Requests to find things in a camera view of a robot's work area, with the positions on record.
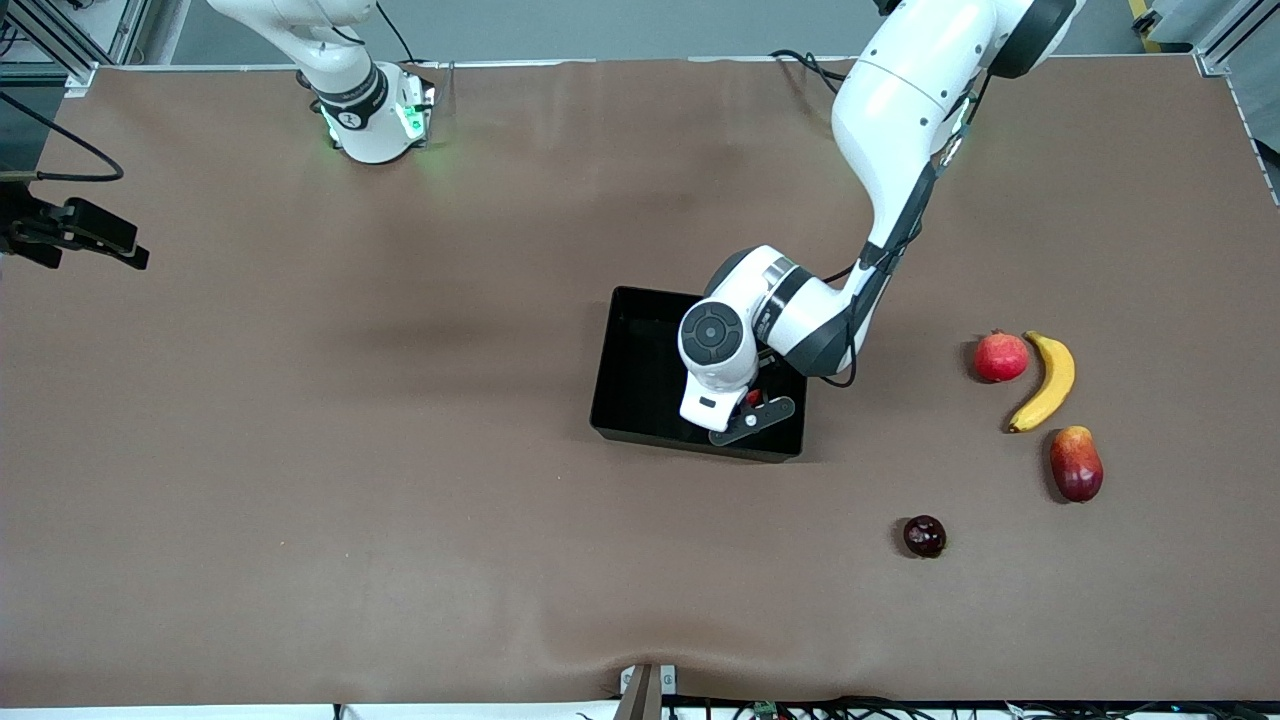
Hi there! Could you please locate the black plastic box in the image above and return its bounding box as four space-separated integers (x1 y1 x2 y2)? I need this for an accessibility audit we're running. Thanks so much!
590 286 813 463

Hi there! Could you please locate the yellow banana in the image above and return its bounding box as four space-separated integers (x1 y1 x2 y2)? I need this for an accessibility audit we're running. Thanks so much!
1007 330 1077 434

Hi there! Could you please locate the dark purple plum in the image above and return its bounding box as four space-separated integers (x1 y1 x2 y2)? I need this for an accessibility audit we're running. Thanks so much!
903 515 947 559

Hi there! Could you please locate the red pomegranate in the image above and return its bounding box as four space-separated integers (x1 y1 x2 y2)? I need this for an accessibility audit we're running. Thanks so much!
974 329 1030 384

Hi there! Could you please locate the table cover mat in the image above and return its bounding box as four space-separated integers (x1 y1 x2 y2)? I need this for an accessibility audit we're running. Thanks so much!
0 55 1280 709

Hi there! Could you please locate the red orange mango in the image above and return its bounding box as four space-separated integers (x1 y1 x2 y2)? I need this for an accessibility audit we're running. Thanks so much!
1049 425 1105 503

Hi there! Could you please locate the metal table edge bracket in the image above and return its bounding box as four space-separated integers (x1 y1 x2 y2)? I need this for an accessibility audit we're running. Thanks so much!
618 663 678 720

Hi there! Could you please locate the black right arm base cable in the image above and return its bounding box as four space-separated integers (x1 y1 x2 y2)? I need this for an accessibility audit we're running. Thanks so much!
375 0 423 66

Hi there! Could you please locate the black arm base cable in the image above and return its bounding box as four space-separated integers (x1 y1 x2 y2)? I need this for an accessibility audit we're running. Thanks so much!
375 0 423 66
770 48 853 98

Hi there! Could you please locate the black left arm base cable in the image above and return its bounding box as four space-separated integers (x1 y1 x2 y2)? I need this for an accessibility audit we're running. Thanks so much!
770 48 853 98

